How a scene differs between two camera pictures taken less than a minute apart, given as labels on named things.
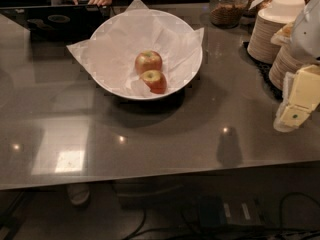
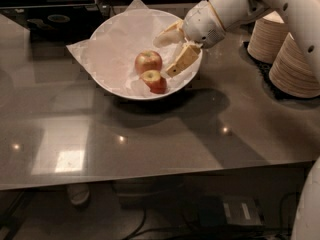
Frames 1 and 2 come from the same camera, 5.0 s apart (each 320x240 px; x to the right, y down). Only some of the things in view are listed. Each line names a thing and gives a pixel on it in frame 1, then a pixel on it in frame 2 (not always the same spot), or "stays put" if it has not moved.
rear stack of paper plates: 264,39 stays put
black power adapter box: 220,209 stays put
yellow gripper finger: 301,96 to 171,35
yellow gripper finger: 294,110 to 185,59
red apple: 148,60 stays put
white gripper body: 307,37 to 201,24
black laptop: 49,23 stays put
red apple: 155,80 stays put
